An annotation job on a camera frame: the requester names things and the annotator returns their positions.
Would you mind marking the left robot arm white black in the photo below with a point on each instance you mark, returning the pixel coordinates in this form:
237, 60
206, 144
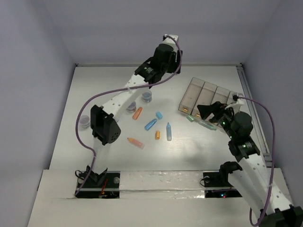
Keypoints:
105, 129

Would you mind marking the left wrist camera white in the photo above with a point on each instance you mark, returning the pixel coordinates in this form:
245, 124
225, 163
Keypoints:
170, 39

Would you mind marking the small green cap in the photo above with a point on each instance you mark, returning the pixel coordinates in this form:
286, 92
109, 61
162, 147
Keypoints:
190, 118

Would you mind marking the small light blue cap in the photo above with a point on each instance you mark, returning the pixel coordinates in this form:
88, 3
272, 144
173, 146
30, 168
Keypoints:
159, 115

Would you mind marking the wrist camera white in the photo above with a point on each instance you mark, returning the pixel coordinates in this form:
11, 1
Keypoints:
170, 39
236, 100

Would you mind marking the green marker pen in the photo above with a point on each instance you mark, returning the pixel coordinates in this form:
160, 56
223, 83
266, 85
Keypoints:
207, 125

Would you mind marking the orange marker pen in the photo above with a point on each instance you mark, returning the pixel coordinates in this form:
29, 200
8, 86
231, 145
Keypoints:
136, 143

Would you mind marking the blue marker cap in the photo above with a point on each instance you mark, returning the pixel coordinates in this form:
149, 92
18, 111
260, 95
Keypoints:
150, 124

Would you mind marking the orange marker cap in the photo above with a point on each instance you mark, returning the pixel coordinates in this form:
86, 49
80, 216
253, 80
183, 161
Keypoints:
137, 113

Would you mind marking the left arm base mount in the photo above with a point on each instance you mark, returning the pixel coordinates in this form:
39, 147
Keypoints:
97, 186

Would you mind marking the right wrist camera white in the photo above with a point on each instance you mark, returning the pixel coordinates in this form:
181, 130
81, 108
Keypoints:
236, 100

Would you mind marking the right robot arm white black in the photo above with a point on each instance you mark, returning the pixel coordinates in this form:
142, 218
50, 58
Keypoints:
248, 174

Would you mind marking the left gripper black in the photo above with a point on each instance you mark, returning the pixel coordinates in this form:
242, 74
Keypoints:
172, 62

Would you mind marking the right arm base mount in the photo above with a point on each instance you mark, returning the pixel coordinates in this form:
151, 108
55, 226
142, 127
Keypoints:
216, 183

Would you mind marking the blue marker pen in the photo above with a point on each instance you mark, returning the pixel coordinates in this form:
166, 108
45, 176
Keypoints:
168, 132

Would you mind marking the clear jar of clips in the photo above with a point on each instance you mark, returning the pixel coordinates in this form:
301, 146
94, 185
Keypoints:
147, 96
132, 107
84, 122

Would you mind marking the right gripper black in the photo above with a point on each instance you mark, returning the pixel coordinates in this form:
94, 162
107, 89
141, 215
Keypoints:
205, 110

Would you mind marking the clear four-compartment organizer tray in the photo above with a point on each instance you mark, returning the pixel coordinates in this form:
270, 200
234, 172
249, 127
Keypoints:
200, 92

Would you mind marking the small orange cap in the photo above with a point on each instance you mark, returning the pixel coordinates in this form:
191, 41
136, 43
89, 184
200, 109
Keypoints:
157, 135

